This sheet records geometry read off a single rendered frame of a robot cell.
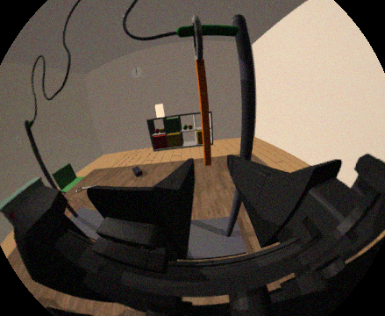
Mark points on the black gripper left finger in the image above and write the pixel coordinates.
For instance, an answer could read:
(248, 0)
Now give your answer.
(168, 204)

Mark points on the orange handle with grey ring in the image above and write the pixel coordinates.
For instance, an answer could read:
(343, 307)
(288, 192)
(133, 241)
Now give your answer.
(202, 87)

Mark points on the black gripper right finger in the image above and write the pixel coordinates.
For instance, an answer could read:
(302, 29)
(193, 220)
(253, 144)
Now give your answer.
(272, 196)

